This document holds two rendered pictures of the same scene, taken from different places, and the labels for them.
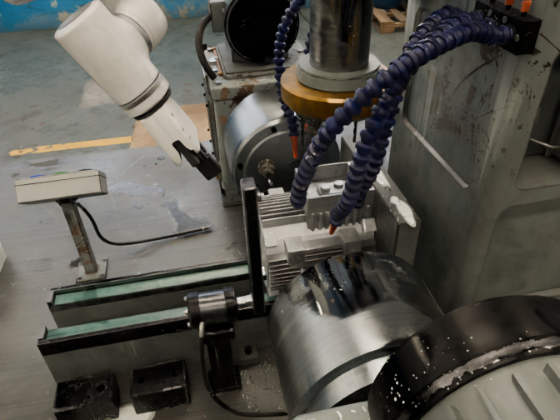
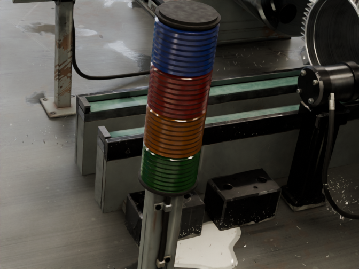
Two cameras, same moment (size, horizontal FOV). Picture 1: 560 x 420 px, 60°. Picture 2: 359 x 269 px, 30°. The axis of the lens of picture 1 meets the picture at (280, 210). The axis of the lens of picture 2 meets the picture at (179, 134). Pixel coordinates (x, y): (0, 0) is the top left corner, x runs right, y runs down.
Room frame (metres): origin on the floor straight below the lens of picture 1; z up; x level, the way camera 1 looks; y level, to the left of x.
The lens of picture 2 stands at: (-0.22, 0.59, 1.44)
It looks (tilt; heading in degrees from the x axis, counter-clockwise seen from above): 32 degrees down; 342
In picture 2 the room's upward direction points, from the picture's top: 7 degrees clockwise
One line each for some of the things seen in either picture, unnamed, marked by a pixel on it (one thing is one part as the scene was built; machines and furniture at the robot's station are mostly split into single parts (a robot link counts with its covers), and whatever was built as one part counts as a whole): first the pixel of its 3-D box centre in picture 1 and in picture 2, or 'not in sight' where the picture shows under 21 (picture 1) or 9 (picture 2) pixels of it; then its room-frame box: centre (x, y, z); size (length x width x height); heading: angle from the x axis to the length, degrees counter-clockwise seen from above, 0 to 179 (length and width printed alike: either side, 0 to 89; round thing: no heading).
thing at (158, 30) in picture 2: not in sight; (185, 41); (0.33, 0.42, 1.19); 0.06 x 0.06 x 0.04
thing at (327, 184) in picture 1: (332, 195); not in sight; (0.73, -0.10, 1.11); 0.12 x 0.11 x 0.07; 100
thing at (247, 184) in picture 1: (252, 252); not in sight; (0.57, 0.04, 1.12); 0.04 x 0.03 x 0.26; 100
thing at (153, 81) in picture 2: not in sight; (179, 84); (0.33, 0.42, 1.14); 0.06 x 0.06 x 0.04
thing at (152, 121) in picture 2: not in sight; (174, 124); (0.33, 0.42, 1.10); 0.06 x 0.06 x 0.04
